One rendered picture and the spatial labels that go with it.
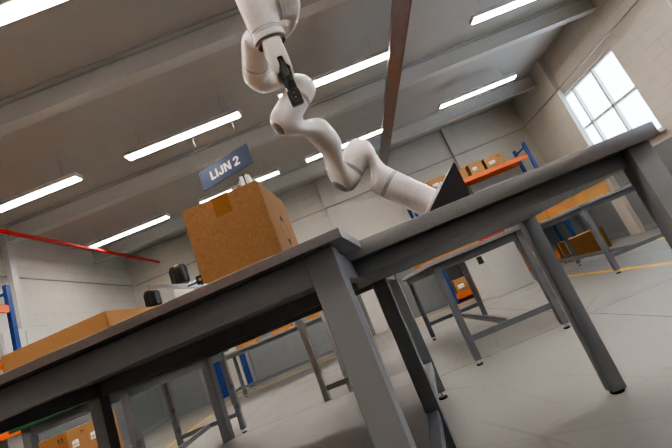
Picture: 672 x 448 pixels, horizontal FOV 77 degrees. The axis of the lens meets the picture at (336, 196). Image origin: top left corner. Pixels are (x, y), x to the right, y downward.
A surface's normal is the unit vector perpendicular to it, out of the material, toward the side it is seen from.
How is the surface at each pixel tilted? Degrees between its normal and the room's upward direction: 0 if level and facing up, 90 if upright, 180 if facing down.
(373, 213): 90
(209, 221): 90
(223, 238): 90
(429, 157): 90
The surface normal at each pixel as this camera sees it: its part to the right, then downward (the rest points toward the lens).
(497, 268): 0.11, -0.31
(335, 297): -0.19, -0.19
